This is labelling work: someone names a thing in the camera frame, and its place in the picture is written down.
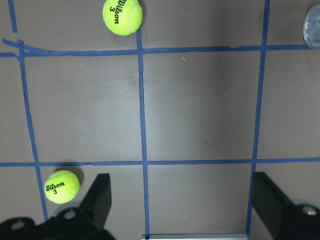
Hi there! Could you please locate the yellow tennis ball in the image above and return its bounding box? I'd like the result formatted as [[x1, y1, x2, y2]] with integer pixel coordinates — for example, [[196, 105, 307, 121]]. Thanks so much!
[[44, 170, 80, 204], [102, 0, 143, 36]]

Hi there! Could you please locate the white tennis ball can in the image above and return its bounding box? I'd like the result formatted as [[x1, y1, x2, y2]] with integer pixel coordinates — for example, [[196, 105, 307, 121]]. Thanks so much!
[[303, 4, 320, 50]]

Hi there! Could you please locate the yellow tennis ball far right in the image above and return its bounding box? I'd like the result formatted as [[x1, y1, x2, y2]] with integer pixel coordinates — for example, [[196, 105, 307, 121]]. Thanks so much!
[[44, 170, 80, 204]]

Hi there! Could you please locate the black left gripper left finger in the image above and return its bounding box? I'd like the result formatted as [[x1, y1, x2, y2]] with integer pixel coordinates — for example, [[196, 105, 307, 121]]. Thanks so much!
[[79, 173, 111, 229]]

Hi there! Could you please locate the yellow tennis ball near right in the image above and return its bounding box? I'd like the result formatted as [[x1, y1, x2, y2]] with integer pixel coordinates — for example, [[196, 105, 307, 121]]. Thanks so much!
[[102, 0, 143, 36]]

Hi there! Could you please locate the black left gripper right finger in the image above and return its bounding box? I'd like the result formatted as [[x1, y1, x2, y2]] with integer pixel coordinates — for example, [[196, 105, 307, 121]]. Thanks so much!
[[251, 171, 298, 235]]

